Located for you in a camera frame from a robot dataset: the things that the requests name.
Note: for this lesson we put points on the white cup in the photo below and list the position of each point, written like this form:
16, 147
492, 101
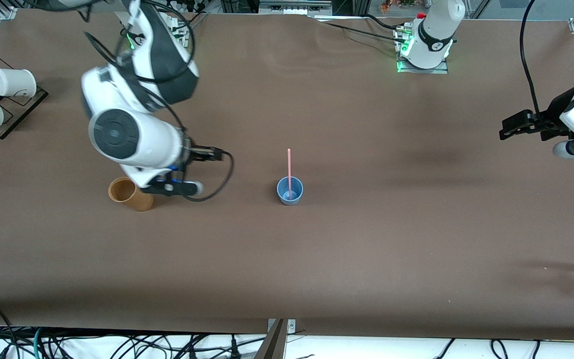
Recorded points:
13, 82

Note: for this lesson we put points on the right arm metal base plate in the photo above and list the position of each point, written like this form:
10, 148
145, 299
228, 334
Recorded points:
181, 35

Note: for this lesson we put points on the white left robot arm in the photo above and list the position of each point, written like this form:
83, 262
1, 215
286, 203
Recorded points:
434, 30

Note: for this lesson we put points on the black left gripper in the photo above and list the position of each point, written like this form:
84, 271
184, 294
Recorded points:
550, 120

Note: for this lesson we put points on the bamboo cup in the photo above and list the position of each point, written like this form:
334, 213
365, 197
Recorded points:
140, 200

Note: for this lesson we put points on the silver table bracket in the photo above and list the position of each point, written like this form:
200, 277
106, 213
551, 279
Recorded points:
291, 326

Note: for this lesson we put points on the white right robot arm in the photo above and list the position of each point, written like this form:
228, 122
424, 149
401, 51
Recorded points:
152, 144

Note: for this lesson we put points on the grey metal device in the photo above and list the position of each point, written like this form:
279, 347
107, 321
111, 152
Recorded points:
294, 7

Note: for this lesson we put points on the dark metal pole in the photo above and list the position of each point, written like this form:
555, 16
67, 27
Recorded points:
272, 346

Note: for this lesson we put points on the blue cup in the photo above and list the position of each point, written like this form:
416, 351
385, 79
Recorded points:
289, 195

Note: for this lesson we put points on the pink chopstick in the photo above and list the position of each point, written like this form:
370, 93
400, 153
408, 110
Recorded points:
289, 169

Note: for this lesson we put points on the black cup rack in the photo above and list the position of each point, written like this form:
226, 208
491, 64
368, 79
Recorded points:
3, 133

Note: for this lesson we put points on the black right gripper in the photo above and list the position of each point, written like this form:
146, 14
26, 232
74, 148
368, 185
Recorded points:
200, 154

